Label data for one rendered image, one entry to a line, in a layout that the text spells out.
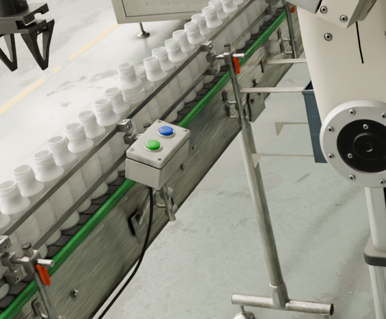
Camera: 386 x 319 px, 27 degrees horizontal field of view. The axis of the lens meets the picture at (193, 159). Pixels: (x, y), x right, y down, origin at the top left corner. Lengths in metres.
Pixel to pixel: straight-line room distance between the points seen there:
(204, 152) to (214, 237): 1.31
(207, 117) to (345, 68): 0.90
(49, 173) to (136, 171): 0.17
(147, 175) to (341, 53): 0.55
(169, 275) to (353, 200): 0.84
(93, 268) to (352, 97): 0.68
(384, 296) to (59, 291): 0.61
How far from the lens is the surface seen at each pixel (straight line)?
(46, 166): 1.57
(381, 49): 1.18
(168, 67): 1.97
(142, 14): 5.91
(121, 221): 1.72
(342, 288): 2.93
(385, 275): 1.48
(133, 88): 1.81
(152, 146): 1.58
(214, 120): 2.11
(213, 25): 2.20
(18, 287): 1.51
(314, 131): 2.16
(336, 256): 3.09
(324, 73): 1.23
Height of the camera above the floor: 1.78
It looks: 26 degrees down
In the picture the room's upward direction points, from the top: 14 degrees counter-clockwise
